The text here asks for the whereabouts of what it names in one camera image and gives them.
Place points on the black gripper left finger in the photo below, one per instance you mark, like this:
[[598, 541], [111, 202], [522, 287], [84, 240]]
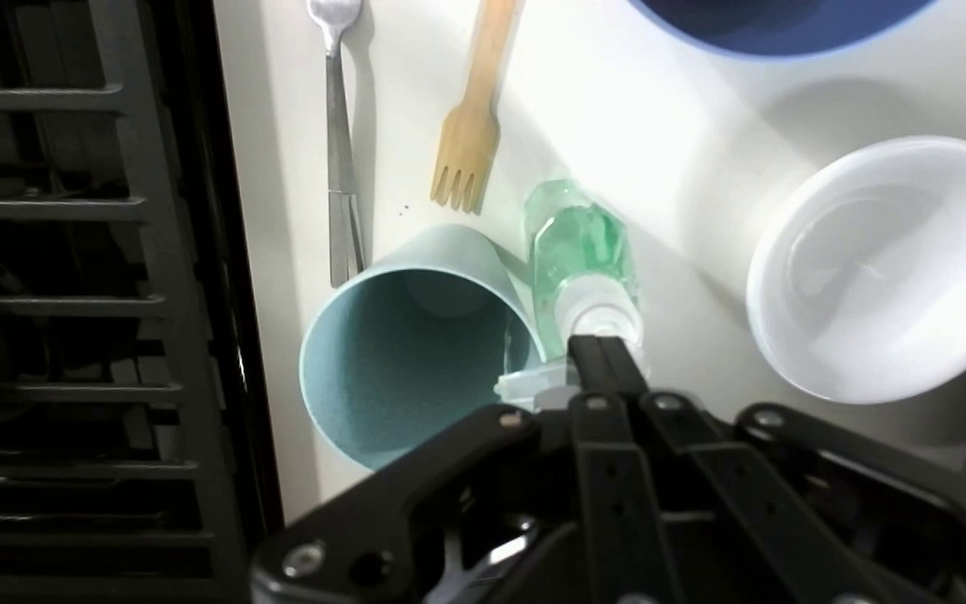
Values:
[[472, 490]]

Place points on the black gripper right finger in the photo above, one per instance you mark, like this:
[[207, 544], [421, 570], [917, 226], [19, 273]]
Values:
[[797, 505]]

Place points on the wooden fork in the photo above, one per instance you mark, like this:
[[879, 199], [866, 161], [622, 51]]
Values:
[[472, 145]]

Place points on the green hand wash pump bottle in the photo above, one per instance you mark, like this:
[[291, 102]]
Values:
[[578, 253]]

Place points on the white bowl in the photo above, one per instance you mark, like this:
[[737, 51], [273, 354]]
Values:
[[887, 270]]

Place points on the metal spoon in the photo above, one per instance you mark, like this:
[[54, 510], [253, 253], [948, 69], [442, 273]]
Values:
[[341, 167]]

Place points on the grey-teal plastic cup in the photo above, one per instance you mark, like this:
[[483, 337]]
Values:
[[405, 358]]

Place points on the blue bowl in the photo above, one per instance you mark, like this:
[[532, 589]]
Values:
[[785, 23]]

